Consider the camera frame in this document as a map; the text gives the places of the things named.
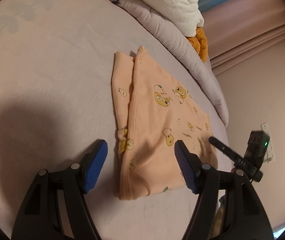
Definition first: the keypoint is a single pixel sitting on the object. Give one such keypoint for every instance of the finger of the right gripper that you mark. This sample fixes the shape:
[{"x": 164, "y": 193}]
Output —
[{"x": 226, "y": 149}]

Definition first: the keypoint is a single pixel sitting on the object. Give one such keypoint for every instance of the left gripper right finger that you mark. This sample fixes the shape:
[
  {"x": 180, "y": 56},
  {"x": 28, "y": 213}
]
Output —
[{"x": 228, "y": 207}]

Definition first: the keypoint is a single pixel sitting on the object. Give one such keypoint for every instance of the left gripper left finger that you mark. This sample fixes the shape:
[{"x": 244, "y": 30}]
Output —
[{"x": 39, "y": 215}]

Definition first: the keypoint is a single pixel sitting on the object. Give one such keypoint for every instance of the peach cartoon print shirt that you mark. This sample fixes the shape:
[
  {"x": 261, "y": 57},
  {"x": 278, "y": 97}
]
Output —
[{"x": 153, "y": 111}]

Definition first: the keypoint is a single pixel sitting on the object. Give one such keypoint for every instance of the pink curtain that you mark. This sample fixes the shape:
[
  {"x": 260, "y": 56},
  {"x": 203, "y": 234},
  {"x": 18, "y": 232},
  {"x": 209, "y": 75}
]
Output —
[{"x": 239, "y": 29}]

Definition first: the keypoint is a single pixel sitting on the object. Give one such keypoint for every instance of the lilac folded duvet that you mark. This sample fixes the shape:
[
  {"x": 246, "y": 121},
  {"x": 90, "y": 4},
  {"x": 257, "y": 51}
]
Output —
[{"x": 174, "y": 41}]

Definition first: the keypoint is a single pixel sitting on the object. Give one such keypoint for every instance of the lilac bed sheet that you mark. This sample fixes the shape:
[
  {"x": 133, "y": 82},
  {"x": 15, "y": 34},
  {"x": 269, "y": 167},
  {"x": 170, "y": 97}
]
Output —
[{"x": 56, "y": 63}]

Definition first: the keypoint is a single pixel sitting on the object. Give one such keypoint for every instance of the black tracker camera box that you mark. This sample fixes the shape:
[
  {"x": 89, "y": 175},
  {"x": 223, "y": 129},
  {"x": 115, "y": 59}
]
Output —
[{"x": 256, "y": 148}]

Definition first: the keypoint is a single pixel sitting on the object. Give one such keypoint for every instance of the white wall socket strip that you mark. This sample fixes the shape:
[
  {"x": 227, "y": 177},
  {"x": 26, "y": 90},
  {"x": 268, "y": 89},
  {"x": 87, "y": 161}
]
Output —
[{"x": 270, "y": 153}]

